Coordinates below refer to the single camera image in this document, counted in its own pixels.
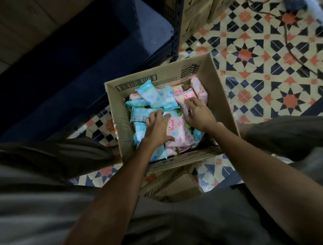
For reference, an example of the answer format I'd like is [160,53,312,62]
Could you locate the person's left hand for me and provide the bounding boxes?
[140,110,175,152]

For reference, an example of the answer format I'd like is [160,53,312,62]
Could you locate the person's right hand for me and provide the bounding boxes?
[183,97,219,133]

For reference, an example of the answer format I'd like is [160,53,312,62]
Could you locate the pale pink wipes pack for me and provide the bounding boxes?
[175,88,198,114]

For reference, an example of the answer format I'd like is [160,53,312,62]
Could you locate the pink cartoon-print wipes pack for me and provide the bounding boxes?
[165,118,198,148]

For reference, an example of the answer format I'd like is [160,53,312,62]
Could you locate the person's left forearm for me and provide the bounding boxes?
[63,143,165,245]

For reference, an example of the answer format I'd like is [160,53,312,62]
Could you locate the person's right forearm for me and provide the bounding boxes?
[207,122,323,245]

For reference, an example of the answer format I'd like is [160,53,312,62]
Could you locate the pile of wipes packets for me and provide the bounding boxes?
[125,76,209,162]

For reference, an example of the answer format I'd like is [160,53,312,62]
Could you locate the open brown cardboard box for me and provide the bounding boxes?
[104,52,241,176]

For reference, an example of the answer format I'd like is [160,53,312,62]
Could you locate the dark blue metal shelf rack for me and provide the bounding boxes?
[0,0,185,142]

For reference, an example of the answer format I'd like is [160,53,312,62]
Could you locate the dark grey shorts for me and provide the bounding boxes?
[0,116,323,245]

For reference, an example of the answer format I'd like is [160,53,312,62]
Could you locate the large printed cardboard carton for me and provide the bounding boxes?
[165,0,215,47]

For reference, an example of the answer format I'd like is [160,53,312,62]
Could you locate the plain brown cardboard carton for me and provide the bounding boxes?
[209,0,236,24]

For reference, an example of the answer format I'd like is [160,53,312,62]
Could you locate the grey striped shirt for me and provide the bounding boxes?
[0,164,106,245]

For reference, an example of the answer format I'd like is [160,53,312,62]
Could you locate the blue and white object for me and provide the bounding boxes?
[283,0,323,24]

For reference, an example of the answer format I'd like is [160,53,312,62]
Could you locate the black cable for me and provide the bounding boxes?
[246,0,323,77]

